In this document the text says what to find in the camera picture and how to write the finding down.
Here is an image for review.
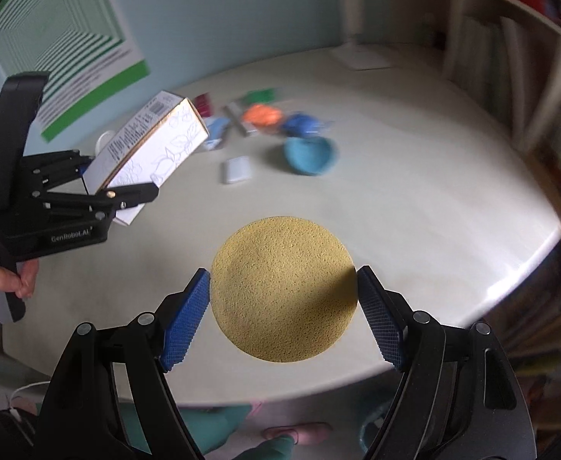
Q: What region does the person's right leg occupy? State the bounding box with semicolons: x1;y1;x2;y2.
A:
260;434;296;460

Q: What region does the green striped wall poster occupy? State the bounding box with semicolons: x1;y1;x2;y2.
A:
0;0;150;144

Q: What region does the green packet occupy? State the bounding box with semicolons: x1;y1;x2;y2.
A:
239;87;278;105

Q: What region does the blue clay bag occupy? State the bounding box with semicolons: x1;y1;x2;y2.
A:
280;111;334;139

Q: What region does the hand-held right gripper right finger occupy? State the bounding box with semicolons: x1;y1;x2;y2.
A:
356;266;536;460

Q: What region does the orange clay bag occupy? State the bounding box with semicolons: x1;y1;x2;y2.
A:
240;103;284;131

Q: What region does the row of white books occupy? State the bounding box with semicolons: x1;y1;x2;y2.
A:
441;14;549;141

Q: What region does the pink slipper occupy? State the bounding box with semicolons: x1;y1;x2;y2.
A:
263;422;332;444

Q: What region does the teal blue bowl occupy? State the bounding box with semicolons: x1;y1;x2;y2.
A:
283;135;339;177

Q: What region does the white cable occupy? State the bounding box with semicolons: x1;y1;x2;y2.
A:
6;382;52;419

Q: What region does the small white packet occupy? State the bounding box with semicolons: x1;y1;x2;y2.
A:
221;155;253;185

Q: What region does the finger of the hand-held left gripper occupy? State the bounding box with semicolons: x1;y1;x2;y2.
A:
35;182;160;224
20;149;95;193

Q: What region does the colourful picture book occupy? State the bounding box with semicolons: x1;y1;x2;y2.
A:
525;84;561;246

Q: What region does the white cardboard box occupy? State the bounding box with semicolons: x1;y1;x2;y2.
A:
81;90;210;227

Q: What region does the white desk lamp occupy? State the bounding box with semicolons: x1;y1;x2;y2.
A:
333;0;394;71

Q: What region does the round yellow sponge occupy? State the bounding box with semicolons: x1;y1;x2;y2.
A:
210;217;359;363

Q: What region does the red packet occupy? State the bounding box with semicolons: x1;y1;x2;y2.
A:
192;93;214;117

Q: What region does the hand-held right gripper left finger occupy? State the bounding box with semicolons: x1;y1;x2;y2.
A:
35;269;211;460

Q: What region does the person's left leg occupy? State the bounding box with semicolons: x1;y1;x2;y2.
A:
117;401;253;457

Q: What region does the beige wooden bookshelf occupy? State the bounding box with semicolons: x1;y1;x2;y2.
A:
385;0;561;442

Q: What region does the person's leg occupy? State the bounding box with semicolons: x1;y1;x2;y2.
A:
260;434;296;460
117;401;253;457

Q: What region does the light blue packet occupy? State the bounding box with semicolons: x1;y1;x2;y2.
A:
202;116;234;151

